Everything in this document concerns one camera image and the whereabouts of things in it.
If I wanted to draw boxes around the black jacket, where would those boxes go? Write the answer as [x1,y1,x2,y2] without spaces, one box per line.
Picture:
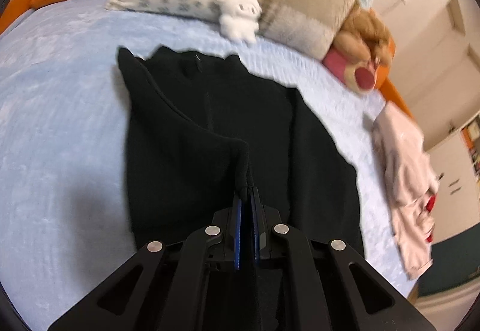
[117,47,364,252]

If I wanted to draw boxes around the brown teddy bear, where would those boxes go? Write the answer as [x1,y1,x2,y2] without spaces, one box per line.
[333,4,392,66]

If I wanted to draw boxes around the light blue quilted bedspread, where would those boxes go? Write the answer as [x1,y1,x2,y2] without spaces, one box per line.
[1,0,414,330]

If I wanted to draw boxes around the red garment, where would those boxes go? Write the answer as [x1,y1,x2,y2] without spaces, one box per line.
[425,195,436,243]

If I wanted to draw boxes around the pink jacket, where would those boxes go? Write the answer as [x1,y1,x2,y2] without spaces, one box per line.
[372,101,439,280]

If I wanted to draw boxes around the white plush sheep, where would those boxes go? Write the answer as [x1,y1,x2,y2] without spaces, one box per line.
[215,0,262,45]

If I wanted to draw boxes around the bookshelf with books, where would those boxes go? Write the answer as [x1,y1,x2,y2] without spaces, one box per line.
[461,116,480,184]

